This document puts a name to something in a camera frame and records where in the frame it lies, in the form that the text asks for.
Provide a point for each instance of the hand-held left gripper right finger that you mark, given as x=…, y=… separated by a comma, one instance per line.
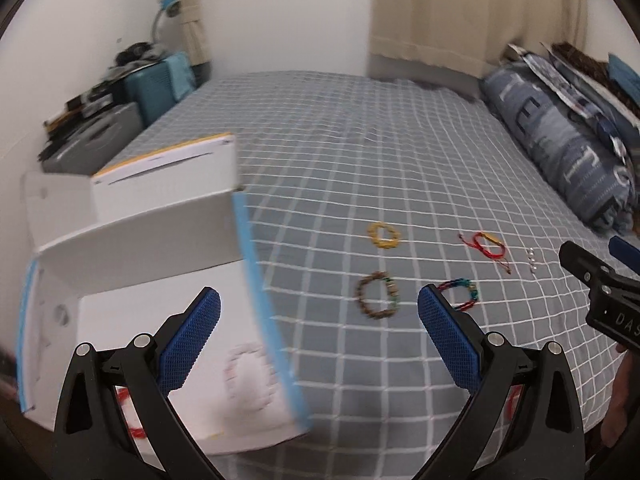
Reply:
x=447, y=340

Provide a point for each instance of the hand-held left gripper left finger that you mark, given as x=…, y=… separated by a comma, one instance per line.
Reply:
x=192, y=340

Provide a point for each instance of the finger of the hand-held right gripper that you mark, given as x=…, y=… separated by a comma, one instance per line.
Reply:
x=622, y=250
x=580, y=260

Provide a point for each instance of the white cardboard box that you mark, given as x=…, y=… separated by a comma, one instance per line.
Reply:
x=140, y=260

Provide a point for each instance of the person's right hand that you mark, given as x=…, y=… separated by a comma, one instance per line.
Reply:
x=617, y=405

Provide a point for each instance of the blue lettered pillow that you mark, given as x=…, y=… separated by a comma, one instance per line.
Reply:
x=560, y=150

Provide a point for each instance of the blue cloth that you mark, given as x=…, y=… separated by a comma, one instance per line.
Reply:
x=625, y=80

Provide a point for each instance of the black white printed cloth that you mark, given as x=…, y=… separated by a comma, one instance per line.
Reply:
x=555, y=82

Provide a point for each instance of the brown patterned cloth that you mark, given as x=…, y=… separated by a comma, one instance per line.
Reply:
x=580, y=57

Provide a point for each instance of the grey suitcase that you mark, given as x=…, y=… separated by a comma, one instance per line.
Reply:
x=95, y=135

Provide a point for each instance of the teal suitcase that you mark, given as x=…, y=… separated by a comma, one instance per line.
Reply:
x=147, y=90

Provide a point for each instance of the pile of small boxes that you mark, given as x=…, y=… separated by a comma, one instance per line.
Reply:
x=85, y=105

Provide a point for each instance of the light blue towel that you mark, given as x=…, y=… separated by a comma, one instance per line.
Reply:
x=181, y=75

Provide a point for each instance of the wide cream curtain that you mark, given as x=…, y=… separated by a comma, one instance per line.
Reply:
x=475, y=10

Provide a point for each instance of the dark clothes pile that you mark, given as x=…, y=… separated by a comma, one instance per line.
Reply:
x=135, y=55

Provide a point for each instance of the tied cream curtain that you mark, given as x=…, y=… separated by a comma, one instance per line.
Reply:
x=192, y=30

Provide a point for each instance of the blue desk lamp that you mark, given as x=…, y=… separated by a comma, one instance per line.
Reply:
x=170, y=7

